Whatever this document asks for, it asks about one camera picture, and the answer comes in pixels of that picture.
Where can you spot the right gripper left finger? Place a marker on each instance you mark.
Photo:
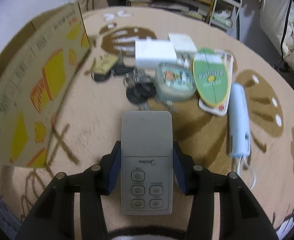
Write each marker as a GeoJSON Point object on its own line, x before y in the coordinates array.
{"type": "Point", "coordinates": [52, 215]}

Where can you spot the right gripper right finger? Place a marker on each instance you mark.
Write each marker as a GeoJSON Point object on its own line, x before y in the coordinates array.
{"type": "Point", "coordinates": [241, 216]}

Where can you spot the light blue handheld device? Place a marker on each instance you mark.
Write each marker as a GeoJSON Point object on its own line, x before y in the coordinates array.
{"type": "Point", "coordinates": [239, 122]}

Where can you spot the grey Midea remote control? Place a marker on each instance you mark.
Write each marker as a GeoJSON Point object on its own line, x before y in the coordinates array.
{"type": "Point", "coordinates": [147, 174]}

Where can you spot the cardboard box with yellow print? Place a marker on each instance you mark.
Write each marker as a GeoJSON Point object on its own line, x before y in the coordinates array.
{"type": "Point", "coordinates": [36, 68]}

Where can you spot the beige NFC smart card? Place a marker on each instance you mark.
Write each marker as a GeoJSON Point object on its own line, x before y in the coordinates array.
{"type": "Point", "coordinates": [105, 64]}

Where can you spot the beige butterfly pattern rug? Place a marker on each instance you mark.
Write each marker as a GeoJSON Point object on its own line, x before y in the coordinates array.
{"type": "Point", "coordinates": [89, 123]}

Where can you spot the green oval card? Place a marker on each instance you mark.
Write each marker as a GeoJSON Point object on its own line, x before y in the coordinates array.
{"type": "Point", "coordinates": [211, 77]}

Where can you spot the round tin with picture lid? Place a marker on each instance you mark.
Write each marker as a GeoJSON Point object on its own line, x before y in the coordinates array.
{"type": "Point", "coordinates": [174, 82]}

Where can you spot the black key bunch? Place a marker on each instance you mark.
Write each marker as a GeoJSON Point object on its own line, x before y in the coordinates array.
{"type": "Point", "coordinates": [139, 86]}

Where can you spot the white small box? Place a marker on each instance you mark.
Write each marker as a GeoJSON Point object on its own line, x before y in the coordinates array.
{"type": "Point", "coordinates": [182, 43]}

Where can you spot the white power adapter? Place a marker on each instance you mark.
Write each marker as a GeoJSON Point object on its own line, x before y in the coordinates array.
{"type": "Point", "coordinates": [151, 53]}

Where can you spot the white metal cart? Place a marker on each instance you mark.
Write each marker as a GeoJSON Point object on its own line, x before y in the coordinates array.
{"type": "Point", "coordinates": [224, 13]}

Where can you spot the white folded mattress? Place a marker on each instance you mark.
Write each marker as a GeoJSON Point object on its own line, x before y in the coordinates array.
{"type": "Point", "coordinates": [276, 18]}

